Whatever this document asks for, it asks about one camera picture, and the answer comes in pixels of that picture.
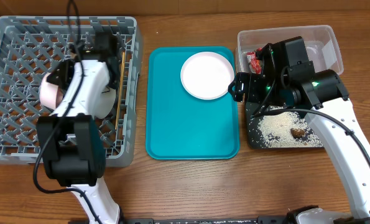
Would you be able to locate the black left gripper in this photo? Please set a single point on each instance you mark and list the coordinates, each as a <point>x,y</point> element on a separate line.
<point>68,68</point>

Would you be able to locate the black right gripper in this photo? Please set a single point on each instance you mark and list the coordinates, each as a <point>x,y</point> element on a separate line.
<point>245,88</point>

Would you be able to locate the pink bowl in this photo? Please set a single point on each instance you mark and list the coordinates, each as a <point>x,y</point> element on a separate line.
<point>50,94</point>

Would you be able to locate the large white plate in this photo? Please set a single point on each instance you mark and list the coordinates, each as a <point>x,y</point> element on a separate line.
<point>206,75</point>

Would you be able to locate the red sauce packet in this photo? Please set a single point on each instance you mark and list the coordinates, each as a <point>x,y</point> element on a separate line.
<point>255,65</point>

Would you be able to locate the white rice leftovers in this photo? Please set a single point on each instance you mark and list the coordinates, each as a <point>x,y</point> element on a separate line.
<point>278,124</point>

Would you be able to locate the wooden chopstick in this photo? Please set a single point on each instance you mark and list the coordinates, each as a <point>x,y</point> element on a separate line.
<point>121,78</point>

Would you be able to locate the brown food chunk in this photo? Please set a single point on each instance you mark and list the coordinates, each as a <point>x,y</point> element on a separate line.
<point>297,133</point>

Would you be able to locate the grey green bowl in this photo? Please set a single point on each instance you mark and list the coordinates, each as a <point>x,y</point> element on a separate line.
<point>105,102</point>

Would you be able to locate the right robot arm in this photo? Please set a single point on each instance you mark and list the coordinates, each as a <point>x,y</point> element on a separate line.
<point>288,82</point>

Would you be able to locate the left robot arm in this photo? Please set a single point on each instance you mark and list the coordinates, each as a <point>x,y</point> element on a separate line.
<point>78,91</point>

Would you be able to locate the grey dishwasher rack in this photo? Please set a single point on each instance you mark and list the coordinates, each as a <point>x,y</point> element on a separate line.
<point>32,46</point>

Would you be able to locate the black plastic tray bin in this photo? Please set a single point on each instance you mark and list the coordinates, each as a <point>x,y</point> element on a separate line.
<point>253,130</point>

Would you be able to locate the teal serving tray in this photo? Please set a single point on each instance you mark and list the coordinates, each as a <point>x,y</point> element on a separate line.
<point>180,126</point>

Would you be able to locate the clear plastic bin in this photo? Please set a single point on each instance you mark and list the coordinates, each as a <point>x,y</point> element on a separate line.
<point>320,42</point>

